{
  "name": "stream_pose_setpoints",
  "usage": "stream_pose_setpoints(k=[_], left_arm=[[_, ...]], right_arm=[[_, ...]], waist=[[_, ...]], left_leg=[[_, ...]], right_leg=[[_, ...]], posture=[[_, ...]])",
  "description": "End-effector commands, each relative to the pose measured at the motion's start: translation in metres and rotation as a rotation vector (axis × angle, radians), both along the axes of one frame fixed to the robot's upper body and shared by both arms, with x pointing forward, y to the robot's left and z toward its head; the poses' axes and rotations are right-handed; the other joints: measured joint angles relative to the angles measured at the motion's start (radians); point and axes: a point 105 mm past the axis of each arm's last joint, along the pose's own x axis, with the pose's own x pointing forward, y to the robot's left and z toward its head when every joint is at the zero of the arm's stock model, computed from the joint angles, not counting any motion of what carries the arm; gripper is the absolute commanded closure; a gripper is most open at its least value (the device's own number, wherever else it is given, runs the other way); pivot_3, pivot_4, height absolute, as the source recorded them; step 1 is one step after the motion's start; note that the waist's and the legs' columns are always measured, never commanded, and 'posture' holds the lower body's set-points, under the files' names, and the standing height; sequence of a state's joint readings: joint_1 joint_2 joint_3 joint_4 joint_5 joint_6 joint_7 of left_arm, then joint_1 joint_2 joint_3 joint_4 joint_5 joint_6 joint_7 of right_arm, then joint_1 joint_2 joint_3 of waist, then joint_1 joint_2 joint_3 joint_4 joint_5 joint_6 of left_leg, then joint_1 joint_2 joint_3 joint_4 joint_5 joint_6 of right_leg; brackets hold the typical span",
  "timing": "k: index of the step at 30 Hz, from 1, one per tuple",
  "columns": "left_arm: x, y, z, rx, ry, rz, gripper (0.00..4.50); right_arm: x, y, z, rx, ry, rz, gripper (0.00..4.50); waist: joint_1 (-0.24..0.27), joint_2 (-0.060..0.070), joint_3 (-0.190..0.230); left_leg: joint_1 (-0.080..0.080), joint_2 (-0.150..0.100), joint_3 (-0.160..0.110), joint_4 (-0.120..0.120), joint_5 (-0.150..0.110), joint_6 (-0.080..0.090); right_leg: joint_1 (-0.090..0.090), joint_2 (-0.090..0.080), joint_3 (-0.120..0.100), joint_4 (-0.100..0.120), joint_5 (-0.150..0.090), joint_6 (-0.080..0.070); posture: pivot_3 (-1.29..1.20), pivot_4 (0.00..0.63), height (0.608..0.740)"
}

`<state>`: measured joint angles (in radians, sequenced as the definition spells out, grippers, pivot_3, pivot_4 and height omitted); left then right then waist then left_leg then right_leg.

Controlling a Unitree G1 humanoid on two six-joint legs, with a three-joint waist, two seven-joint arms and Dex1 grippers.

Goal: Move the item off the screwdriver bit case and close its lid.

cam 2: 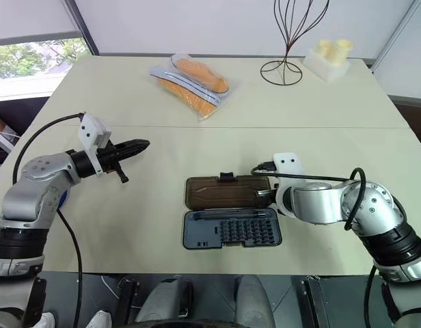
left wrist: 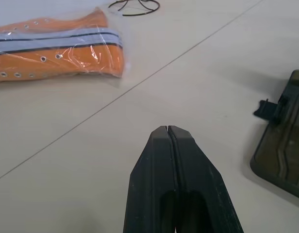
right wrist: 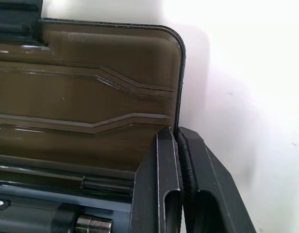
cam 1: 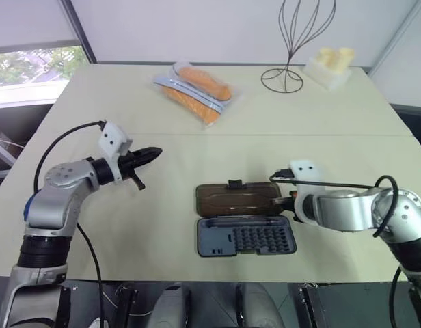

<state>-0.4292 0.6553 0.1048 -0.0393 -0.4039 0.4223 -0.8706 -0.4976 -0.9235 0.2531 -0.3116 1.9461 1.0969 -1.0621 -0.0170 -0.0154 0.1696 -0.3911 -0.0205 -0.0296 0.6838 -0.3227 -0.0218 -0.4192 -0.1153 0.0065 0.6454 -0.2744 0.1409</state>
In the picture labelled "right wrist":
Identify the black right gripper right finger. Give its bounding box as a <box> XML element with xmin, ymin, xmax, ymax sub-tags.
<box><xmin>176</xmin><ymin>126</ymin><xmax>257</xmax><ymax>233</ymax></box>

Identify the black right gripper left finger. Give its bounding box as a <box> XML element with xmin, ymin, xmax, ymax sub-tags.
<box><xmin>128</xmin><ymin>126</ymin><xmax>184</xmax><ymax>233</ymax></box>

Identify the black screwdriver bit case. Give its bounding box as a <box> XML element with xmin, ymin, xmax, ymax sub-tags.
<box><xmin>0</xmin><ymin>0</ymin><xmax>187</xmax><ymax>233</ymax></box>

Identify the silver metal socket adapter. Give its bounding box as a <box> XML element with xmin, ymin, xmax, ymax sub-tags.
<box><xmin>76</xmin><ymin>211</ymin><xmax>114</xmax><ymax>233</ymax></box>

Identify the black screwdriver handle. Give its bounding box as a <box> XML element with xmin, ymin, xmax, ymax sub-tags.
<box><xmin>0</xmin><ymin>198</ymin><xmax>80</xmax><ymax>233</ymax></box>

